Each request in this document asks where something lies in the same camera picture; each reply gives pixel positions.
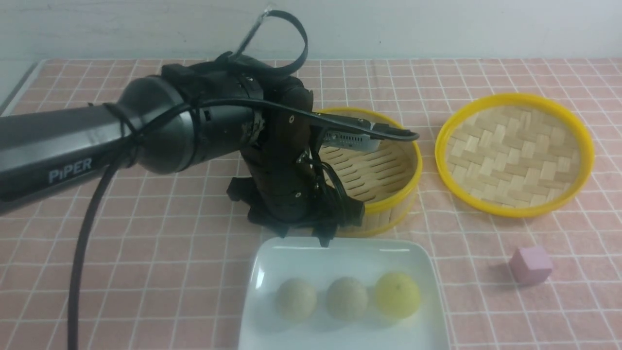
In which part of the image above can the black cable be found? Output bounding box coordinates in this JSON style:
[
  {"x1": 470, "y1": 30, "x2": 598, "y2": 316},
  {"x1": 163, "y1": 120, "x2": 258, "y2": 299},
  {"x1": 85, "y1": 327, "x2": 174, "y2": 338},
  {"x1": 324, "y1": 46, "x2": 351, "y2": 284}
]
[{"x1": 67, "y1": 10, "x2": 420, "y2": 350}]

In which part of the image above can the pink cube block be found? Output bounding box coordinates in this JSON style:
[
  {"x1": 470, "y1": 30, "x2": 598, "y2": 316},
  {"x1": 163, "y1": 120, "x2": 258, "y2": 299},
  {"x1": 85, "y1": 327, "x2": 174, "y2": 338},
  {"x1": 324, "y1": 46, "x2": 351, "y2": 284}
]
[{"x1": 508, "y1": 245, "x2": 553, "y2": 284}]

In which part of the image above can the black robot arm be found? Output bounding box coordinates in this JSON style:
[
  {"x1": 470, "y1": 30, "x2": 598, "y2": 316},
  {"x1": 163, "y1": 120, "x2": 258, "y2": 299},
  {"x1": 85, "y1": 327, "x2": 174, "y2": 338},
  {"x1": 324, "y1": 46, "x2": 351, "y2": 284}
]
[{"x1": 1, "y1": 52, "x2": 364, "y2": 246}]

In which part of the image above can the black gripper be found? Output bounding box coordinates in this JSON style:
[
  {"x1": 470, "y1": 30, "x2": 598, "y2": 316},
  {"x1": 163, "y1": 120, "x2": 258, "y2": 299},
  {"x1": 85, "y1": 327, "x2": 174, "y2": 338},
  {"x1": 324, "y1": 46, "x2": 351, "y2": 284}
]
[{"x1": 227, "y1": 87, "x2": 365, "y2": 248}]

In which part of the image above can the woven bamboo steamer lid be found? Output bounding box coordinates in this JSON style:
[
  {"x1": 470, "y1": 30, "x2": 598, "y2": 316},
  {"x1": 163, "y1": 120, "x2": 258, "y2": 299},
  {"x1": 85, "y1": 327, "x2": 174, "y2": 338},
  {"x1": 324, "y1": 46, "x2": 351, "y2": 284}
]
[{"x1": 435, "y1": 93, "x2": 595, "y2": 217}]

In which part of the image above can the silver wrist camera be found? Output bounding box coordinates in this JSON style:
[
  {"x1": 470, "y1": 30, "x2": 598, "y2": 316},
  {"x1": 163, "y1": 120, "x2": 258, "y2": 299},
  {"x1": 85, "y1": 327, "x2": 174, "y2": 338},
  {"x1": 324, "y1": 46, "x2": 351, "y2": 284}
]
[{"x1": 320, "y1": 113, "x2": 381, "y2": 153}]

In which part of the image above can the white square plate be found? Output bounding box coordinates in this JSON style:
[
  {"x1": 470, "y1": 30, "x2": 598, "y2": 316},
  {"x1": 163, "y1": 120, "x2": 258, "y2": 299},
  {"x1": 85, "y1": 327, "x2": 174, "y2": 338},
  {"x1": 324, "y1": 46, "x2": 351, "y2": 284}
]
[{"x1": 238, "y1": 237, "x2": 451, "y2": 350}]

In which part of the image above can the yellow-green steamed bun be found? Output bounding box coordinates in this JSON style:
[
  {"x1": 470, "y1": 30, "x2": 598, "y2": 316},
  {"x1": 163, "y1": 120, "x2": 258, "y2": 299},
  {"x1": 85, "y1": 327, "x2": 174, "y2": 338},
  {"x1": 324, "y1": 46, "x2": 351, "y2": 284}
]
[{"x1": 374, "y1": 272, "x2": 421, "y2": 319}]

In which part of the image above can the bamboo steamer basket yellow rim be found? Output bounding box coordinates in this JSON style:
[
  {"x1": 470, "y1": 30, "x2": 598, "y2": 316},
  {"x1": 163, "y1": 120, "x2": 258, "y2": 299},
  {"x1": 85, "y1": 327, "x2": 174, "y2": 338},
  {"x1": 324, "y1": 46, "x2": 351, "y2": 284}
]
[{"x1": 313, "y1": 107, "x2": 423, "y2": 238}]

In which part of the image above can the pale steamed bun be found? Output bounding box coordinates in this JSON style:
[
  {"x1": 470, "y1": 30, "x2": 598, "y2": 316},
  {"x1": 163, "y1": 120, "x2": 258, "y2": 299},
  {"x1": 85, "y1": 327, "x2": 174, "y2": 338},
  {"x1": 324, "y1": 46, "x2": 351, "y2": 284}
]
[
  {"x1": 275, "y1": 278, "x2": 317, "y2": 323},
  {"x1": 326, "y1": 277, "x2": 369, "y2": 323}
]

